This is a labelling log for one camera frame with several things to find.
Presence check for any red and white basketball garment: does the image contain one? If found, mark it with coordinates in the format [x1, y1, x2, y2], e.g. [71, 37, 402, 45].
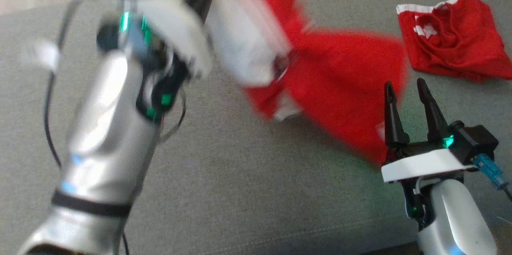
[195, 0, 411, 168]

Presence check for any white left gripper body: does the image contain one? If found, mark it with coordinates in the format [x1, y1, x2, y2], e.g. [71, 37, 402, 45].
[132, 0, 215, 82]

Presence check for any crumpled red striped garment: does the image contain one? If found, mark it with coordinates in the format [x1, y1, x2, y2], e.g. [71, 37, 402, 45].
[396, 0, 512, 83]

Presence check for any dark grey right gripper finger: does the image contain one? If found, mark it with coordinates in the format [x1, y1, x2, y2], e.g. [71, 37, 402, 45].
[384, 81, 410, 147]
[416, 78, 450, 142]

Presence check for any blue plug camera cable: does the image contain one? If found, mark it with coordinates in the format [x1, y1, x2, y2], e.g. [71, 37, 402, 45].
[471, 153, 512, 202]

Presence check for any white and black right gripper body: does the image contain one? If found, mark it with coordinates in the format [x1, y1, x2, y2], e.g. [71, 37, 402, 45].
[381, 137, 475, 184]

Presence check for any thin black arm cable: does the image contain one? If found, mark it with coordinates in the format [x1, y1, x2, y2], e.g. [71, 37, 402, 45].
[43, 0, 82, 170]

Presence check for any white cable tag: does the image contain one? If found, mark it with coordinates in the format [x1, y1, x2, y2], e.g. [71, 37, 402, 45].
[22, 39, 61, 72]

